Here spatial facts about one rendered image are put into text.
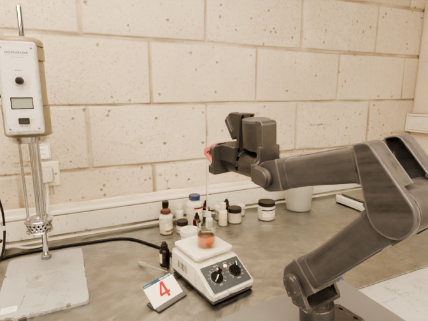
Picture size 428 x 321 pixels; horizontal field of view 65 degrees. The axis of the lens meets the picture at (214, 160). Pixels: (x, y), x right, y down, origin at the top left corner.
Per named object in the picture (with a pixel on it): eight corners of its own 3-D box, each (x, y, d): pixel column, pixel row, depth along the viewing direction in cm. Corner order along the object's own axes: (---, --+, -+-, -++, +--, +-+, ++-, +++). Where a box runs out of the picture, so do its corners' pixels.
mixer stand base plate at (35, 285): (89, 303, 80) (89, 299, 79) (-10, 327, 71) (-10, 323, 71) (81, 249, 106) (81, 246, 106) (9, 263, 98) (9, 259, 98)
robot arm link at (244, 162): (234, 146, 70) (256, 151, 65) (253, 141, 74) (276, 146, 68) (234, 177, 72) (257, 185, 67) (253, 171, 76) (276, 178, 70)
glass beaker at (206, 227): (200, 242, 93) (200, 214, 91) (219, 244, 91) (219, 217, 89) (192, 251, 87) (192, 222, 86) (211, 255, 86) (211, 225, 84)
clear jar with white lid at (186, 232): (183, 248, 108) (182, 224, 106) (201, 249, 107) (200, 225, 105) (178, 256, 102) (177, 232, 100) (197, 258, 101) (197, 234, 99)
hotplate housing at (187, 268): (254, 288, 85) (255, 260, 84) (212, 307, 78) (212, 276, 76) (205, 255, 103) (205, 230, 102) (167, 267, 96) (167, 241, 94)
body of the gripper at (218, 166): (208, 145, 74) (229, 150, 69) (242, 141, 80) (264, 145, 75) (208, 173, 76) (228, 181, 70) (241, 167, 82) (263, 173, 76)
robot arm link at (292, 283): (281, 271, 61) (304, 286, 56) (316, 256, 65) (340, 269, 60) (283, 301, 62) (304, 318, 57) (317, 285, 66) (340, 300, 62)
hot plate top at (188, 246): (234, 249, 90) (234, 246, 89) (196, 262, 83) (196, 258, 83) (208, 234, 99) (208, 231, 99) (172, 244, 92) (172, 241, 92)
